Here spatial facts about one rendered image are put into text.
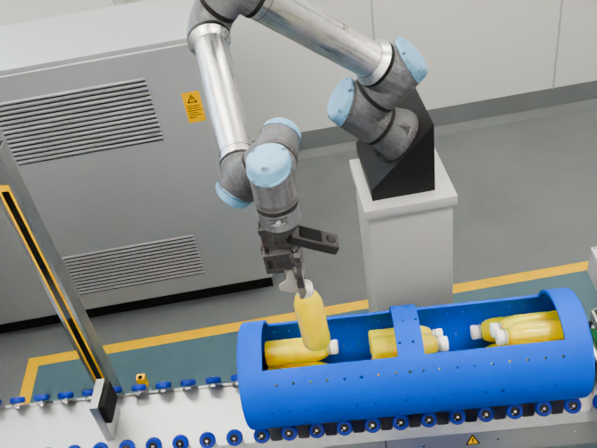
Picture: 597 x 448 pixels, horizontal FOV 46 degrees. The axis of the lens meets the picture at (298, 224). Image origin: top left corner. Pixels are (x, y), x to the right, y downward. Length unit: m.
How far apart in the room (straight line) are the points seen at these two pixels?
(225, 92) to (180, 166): 1.50
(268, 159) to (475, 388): 0.80
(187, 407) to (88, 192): 1.48
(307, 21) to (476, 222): 2.26
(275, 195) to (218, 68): 0.50
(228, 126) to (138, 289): 2.14
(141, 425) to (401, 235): 1.07
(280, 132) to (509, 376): 0.83
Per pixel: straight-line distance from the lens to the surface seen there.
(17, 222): 2.07
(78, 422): 2.23
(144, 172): 3.23
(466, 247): 3.85
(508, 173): 4.38
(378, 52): 2.14
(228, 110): 1.69
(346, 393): 1.79
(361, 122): 2.26
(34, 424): 2.29
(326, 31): 2.03
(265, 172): 1.36
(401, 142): 2.31
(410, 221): 2.44
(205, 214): 3.36
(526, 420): 2.02
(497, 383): 1.82
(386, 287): 2.63
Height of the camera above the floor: 2.57
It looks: 39 degrees down
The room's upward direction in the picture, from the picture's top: 10 degrees counter-clockwise
